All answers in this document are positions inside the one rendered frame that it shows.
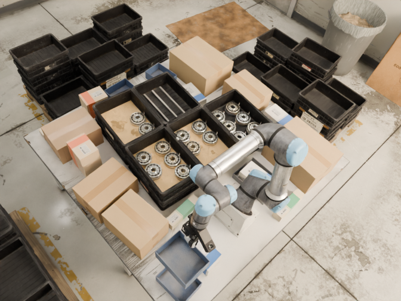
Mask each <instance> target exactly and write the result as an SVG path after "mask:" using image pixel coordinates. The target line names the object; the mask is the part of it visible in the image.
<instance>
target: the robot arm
mask: <svg viewBox="0 0 401 301"><path fill-rule="evenodd" d="M264 146H268V147H269V148H270V149H271V150H273V151H274V160H275V165H274V169H273V173H272V177H270V176H268V175H267V174H266V173H263V172H262V171H260V170H258V169H253V170H252V171H251V172H250V173H249V174H248V175H247V177H246V178H245V180H244V181H243V182H242V183H241V185H240V186H239V187H238V188H237V189H235V188H234V187H233V186H232V185H224V186H223V185H222V184H221V183H220V182H219V181H218V180H217V178H219V177H220V176H221V175H223V174H224V173H225V172H226V171H228V170H229V169H231V168H232V167H233V166H235V165H236V164H237V163H238V162H240V161H241V160H243V159H244V158H245V157H247V156H248V155H249V154H251V153H252V152H253V151H255V150H256V149H258V148H263V147H264ZM308 149H309V147H308V145H307V143H306V142H304V141H303V139H301V138H299V137H298V136H296V135H295V134H294V133H292V132H291V131H289V130H288V129H287V128H285V127H284V126H283V125H281V124H278V123H274V122H271V123H265V124H261V125H258V126H256V127H254V128H253V129H251V130H250V131H249V132H248V135H247V136H246V137H244V138H243V139H242V140H240V141H238V142H237V143H236V144H235V145H233V146H232V147H230V148H229V149H228V150H226V151H225V152H223V153H222V154H221V155H219V156H218V157H216V158H215V159H214V160H212V161H211V162H210V163H208V164H207V165H206V166H203V165H201V164H198V165H195V166H194V167H193V168H192V169H191V170H190V174H189V176H190V178H191V179H192V180H193V181H194V183H195V184H197V185H198V186H199V187H200V188H201V189H202V190H203V191H204V192H205V193H206V195H202V196H200V197H199V198H198V200H197V201H196V204H195V208H194V210H193V213H192V214H189V215H188V218H189V220H188V221H187V222H186V223H185V224H183V226H182V228H181V231H182V232H183V233H184V234H185V235H186V236H184V238H185V240H186V241H187V243H188V244H189V247H190V248H194V247H195V246H197V245H198V244H199V243H201V244H202V247H203V249H204V250H205V252H206V253H210V252H211V251H212V250H214V249H215V248H216V246H215V244H214V242H213V240H212V238H211V236H210V234H209V232H208V230H207V228H206V227H207V226H208V223H209V221H210V219H211V217H212V216H213V215H214V214H216V213H217V212H219V211H220V210H222V209H223V208H225V207H227V206H228V205H230V204H231V203H233V204H234V205H235V206H236V207H237V208H238V209H240V210H242V211H244V212H246V213H249V212H250V211H251V210H252V206H253V204H254V201H255V200H256V199H257V198H258V199H259V200H260V201H261V202H262V203H263V204H264V205H266V206H267V207H268V208H269V209H270V210H271V211H272V212H274V213H278V212H279V211H280V210H281V209H283V208H284V207H285V206H286V205H287V204H288V202H290V198H289V197H288V196H287V194H288V190H287V188H286V187H287V185H288V182H289V178H290V176H291V173H292V169H293V167H296V166H298V165H300V164H301V163H302V162H303V161H304V159H305V157H306V155H307V153H308ZM183 228H184V229H183Z"/></svg>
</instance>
